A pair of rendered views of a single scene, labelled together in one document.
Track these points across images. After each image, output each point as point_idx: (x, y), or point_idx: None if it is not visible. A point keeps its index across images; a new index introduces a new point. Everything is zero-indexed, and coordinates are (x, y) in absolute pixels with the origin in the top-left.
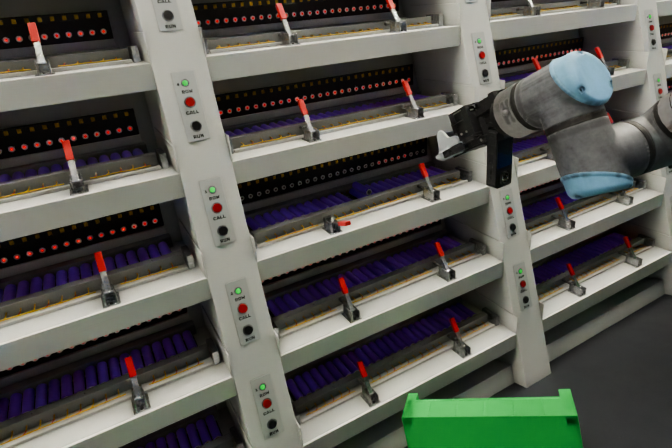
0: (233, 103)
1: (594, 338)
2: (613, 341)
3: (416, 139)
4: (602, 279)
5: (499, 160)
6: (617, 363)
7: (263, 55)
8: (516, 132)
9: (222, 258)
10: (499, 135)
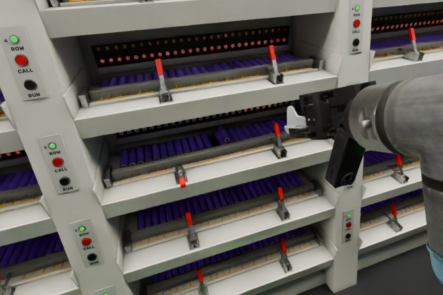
0: (114, 53)
1: (398, 257)
2: (414, 266)
3: (272, 103)
4: (418, 218)
5: (345, 163)
6: (414, 293)
7: (109, 12)
8: (374, 149)
9: (66, 203)
10: (351, 139)
